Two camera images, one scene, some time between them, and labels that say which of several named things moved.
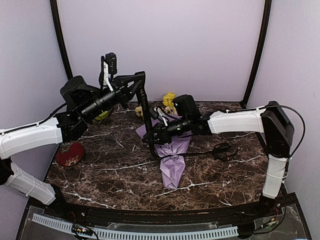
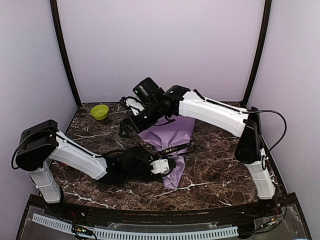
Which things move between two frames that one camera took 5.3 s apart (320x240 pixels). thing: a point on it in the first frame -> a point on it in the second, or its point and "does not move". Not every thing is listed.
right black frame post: x=267 y=10 does not move
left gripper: x=123 y=80 -> x=157 y=176
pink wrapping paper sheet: x=172 y=155 does not move
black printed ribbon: x=219 y=150 -> x=176 y=147
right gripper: x=163 y=135 -> x=125 y=123
